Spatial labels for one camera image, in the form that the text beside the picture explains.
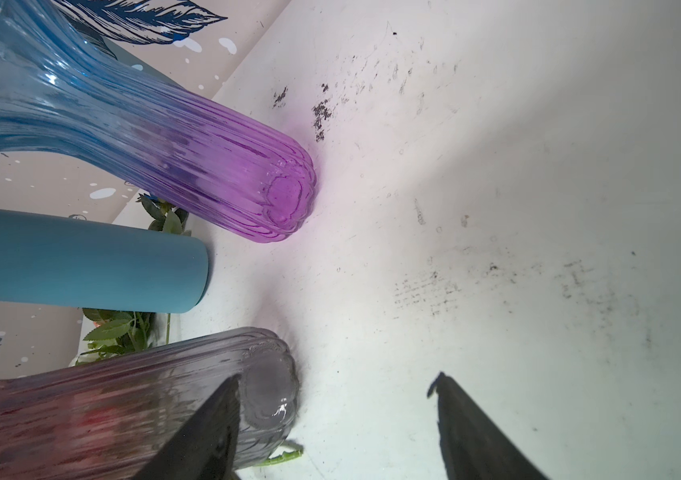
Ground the blue purple glass vase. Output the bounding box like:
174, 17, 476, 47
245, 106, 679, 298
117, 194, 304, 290
0, 1, 318, 243

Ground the teal ceramic vase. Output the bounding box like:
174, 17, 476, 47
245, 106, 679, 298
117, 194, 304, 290
0, 210, 210, 313

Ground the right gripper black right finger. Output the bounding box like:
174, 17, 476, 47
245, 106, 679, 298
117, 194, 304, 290
427, 373, 546, 480

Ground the pink grey glass vase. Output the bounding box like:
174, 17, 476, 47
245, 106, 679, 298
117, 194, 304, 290
0, 327, 300, 479

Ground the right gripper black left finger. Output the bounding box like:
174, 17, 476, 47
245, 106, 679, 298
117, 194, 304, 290
132, 374, 240, 480

